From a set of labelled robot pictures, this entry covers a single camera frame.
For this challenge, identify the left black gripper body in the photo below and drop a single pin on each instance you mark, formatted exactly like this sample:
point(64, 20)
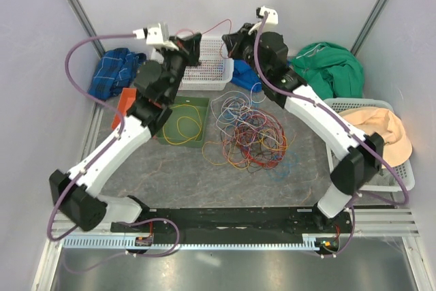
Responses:
point(183, 56)

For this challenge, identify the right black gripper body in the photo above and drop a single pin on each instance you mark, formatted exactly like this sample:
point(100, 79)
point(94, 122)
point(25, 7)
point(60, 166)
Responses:
point(244, 48)

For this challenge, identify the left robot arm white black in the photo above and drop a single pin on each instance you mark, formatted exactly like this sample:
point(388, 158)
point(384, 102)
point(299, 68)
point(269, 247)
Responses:
point(76, 193)

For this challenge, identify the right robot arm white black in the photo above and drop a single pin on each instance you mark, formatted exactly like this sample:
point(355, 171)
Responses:
point(359, 153)

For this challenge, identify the bright blue cloth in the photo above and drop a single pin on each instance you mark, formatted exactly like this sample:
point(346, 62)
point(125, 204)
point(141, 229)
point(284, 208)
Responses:
point(244, 76)

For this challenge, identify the white perforated basket rear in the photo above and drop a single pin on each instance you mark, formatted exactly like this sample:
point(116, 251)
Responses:
point(213, 73)

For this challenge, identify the white perforated basket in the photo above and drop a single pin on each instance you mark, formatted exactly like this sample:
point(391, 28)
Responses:
point(213, 73)
point(384, 181)

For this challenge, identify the blue plaid cloth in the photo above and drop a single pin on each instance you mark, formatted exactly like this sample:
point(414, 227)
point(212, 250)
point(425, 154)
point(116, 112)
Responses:
point(116, 70)

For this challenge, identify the orange plastic tray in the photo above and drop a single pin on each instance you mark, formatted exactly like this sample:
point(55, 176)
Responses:
point(128, 96)

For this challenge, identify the green plastic tray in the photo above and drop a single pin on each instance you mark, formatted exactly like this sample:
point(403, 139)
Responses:
point(186, 126)

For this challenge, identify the green garment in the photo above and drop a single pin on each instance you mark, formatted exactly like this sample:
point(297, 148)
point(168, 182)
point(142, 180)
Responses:
point(330, 69)

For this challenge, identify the peach bucket hat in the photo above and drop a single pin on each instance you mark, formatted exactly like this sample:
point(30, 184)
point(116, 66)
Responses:
point(370, 119)

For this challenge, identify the white perforated basket right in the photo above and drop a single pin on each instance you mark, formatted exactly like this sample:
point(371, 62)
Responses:
point(384, 181)

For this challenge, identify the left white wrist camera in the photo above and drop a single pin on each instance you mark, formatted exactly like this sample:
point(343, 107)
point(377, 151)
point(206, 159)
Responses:
point(156, 35)

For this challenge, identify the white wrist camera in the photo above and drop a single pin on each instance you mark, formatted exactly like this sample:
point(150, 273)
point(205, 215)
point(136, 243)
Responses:
point(268, 18)
point(156, 35)

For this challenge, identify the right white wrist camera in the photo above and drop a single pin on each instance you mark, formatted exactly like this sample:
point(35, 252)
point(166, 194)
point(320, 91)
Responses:
point(268, 18)

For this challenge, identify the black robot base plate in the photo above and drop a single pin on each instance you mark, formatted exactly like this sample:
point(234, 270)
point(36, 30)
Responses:
point(249, 223)

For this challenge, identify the slotted cable duct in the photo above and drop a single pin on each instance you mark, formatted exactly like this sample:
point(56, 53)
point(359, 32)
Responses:
point(134, 243)

